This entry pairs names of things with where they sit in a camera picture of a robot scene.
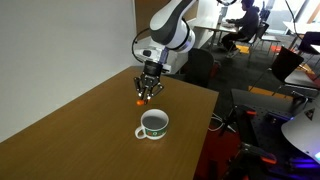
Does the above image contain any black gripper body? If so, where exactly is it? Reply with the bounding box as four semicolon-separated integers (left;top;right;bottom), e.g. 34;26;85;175
141;61;165;91

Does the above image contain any white table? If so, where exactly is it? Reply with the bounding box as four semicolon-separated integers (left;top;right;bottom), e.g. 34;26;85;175
282;20;320;36

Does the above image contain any black chair with angled backrest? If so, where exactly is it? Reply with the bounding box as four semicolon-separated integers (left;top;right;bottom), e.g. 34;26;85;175
270;46;305;85

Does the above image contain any orange marker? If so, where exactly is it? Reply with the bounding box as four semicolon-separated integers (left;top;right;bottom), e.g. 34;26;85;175
135;98;148;107

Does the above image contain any white mug with green print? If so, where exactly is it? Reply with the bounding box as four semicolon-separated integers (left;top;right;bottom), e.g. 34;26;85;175
134;108;170;141

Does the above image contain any white cable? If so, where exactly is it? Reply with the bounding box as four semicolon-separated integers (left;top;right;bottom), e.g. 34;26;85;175
207;112;236;133

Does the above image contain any grey chair with metal legs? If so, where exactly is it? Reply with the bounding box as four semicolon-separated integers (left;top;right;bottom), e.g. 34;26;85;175
248;22;271;56

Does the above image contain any grey desk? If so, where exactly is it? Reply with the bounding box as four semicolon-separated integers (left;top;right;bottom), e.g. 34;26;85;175
194;23;242;36

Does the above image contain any black office chair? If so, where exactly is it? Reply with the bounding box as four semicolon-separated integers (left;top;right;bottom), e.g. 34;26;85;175
184;47;216;89

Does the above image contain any brown cork board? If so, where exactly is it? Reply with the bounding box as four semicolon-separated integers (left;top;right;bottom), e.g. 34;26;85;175
134;0;200;41

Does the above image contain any black clamp with orange handle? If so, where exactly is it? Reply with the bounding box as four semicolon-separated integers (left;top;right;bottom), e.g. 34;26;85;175
219;104;258;138
229;142;278;180

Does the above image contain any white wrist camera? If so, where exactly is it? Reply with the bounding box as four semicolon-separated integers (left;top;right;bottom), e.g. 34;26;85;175
141;46;173;73

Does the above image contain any seated person in dark hoodie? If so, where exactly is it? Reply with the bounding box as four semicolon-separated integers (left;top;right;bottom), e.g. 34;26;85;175
221;0;261;60

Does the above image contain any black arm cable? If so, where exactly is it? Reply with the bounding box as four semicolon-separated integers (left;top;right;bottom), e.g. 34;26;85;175
131;27;152;64

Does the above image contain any black perforated mounting table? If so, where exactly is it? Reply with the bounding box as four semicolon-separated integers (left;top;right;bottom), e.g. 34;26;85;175
231;88;320;180

